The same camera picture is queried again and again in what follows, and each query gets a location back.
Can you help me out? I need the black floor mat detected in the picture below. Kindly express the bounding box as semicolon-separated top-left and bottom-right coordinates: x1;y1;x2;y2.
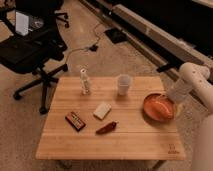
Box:
105;28;126;44

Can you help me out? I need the white paper sheet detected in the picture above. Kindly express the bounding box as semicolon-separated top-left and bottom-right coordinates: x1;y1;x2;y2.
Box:
15;11;29;36

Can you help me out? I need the red black small box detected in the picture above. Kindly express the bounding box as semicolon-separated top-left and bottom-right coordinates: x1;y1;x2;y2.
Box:
65;112;86;131

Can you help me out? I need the orange ceramic bowl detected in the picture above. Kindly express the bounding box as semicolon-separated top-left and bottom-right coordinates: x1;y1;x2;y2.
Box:
143;93;176;122

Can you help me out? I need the small clear bottle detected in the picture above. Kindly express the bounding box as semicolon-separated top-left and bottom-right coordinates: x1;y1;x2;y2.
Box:
80;69;90;95

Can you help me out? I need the black office chair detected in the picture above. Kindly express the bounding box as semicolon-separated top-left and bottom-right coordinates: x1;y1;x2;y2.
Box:
0;10;68;114

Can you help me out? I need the white soap bar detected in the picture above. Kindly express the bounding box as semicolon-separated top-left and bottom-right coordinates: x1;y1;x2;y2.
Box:
93;102;111;120

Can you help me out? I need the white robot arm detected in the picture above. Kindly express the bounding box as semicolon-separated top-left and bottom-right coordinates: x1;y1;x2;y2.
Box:
166;62;213;171

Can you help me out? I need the grey floor cable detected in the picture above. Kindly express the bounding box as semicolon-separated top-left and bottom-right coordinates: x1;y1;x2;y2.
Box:
65;23;106;65

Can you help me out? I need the red chili pepper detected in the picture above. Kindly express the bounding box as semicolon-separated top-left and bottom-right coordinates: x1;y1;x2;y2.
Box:
96;122;117;135

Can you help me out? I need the translucent plastic cup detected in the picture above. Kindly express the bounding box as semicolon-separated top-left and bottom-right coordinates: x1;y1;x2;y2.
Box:
117;74;131;95

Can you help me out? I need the black power adapter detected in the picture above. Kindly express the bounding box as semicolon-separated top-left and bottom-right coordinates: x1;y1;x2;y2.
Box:
89;45;98;52

